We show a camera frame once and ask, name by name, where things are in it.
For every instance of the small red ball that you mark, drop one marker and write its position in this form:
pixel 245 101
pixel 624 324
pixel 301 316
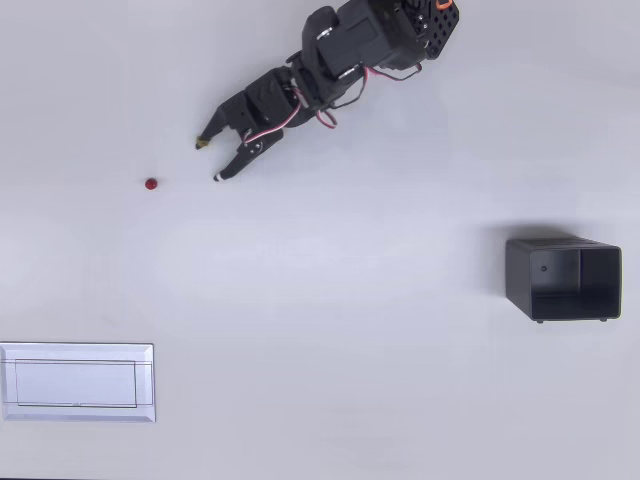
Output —
pixel 151 184

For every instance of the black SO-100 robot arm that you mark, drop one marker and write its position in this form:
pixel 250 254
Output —
pixel 350 40

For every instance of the black open plastic box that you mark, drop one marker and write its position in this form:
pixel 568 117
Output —
pixel 517 280

